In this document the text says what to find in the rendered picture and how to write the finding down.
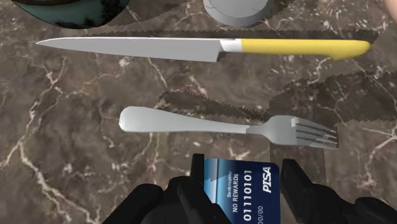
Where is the grey round cylinder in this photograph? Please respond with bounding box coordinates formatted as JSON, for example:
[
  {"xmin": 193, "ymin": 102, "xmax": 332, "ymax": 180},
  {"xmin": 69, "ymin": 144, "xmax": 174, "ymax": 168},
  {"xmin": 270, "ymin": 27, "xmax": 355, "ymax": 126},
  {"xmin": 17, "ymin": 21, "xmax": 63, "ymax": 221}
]
[{"xmin": 202, "ymin": 0, "xmax": 274, "ymax": 28}]

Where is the grey metal fork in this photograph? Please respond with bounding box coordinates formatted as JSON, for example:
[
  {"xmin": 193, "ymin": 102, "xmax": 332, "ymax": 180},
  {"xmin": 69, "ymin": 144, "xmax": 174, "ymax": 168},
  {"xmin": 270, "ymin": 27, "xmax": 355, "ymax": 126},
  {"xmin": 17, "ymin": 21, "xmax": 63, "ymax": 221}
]
[{"xmin": 118, "ymin": 106, "xmax": 340, "ymax": 150}]

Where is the yellow handled kitchen knife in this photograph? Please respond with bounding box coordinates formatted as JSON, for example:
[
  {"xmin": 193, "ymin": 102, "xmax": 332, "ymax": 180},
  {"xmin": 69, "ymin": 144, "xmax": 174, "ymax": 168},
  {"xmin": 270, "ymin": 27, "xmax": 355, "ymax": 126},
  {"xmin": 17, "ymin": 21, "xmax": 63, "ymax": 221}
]
[{"xmin": 36, "ymin": 36, "xmax": 372, "ymax": 63}]

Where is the pale pink object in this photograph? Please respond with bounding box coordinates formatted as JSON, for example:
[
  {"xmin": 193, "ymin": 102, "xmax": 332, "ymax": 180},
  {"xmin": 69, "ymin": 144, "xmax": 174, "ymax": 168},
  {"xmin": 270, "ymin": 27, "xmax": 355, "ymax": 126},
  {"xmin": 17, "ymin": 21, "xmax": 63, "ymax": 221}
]
[{"xmin": 384, "ymin": 0, "xmax": 397, "ymax": 20}]

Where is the blue bank card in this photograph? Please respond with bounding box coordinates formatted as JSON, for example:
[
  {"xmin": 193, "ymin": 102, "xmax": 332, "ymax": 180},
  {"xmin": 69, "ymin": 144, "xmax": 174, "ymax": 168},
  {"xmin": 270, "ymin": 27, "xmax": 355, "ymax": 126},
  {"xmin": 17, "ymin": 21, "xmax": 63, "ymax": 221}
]
[{"xmin": 204, "ymin": 158, "xmax": 281, "ymax": 224}]

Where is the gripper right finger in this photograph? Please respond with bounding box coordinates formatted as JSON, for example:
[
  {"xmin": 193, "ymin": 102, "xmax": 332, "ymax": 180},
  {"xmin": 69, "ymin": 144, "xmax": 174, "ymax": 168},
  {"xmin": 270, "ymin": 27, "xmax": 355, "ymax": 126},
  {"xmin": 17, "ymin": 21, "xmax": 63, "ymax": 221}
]
[{"xmin": 280, "ymin": 158, "xmax": 397, "ymax": 224}]

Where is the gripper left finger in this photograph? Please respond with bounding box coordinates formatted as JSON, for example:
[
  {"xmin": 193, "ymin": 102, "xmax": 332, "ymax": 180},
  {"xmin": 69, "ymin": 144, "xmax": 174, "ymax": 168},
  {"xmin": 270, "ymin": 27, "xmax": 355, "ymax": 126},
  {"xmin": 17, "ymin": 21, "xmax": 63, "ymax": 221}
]
[{"xmin": 102, "ymin": 153, "xmax": 232, "ymax": 224}]

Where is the dark teal bowl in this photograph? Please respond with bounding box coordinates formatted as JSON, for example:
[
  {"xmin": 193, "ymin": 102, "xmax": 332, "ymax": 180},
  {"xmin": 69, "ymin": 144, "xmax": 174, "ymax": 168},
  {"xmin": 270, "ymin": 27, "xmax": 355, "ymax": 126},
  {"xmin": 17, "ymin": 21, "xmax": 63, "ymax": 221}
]
[{"xmin": 11, "ymin": 0, "xmax": 131, "ymax": 30}]

